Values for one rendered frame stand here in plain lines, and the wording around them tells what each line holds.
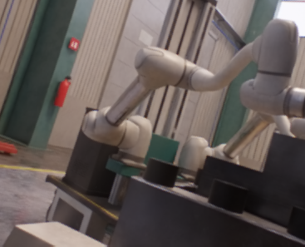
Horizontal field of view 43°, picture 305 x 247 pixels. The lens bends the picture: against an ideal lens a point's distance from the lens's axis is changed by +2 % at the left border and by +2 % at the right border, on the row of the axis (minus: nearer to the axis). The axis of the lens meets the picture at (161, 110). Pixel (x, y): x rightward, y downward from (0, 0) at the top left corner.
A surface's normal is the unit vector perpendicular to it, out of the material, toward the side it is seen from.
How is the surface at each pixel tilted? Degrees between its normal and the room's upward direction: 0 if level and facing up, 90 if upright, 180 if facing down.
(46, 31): 90
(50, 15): 90
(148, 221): 90
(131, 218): 90
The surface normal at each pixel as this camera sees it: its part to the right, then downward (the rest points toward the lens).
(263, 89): -0.58, -0.04
